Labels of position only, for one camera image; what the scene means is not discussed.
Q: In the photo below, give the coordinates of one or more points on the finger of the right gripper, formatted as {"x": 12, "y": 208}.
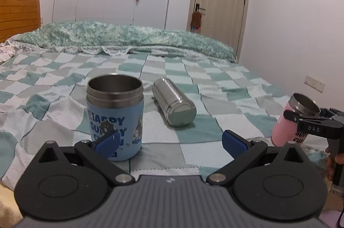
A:
{"x": 298, "y": 117}

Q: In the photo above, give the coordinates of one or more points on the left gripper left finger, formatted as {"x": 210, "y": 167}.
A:
{"x": 94, "y": 155}

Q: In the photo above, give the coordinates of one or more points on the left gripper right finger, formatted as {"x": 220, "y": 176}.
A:
{"x": 246, "y": 155}

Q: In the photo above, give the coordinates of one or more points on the pink cup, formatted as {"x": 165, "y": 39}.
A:
{"x": 285, "y": 129}

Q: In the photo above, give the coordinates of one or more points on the blue cartoon cup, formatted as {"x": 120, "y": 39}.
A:
{"x": 115, "y": 104}

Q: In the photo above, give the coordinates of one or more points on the silver steel bottle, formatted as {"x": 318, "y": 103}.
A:
{"x": 178, "y": 109}

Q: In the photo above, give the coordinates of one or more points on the person's right hand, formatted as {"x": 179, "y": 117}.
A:
{"x": 338, "y": 159}

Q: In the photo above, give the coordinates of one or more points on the green floral duvet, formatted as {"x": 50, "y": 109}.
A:
{"x": 96, "y": 38}

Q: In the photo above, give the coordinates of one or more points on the orange wooden headboard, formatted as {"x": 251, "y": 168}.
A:
{"x": 18, "y": 16}

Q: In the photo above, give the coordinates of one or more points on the white wall socket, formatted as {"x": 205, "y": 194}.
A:
{"x": 314, "y": 83}

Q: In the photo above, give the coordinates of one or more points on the black door handle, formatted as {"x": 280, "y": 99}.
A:
{"x": 200, "y": 9}

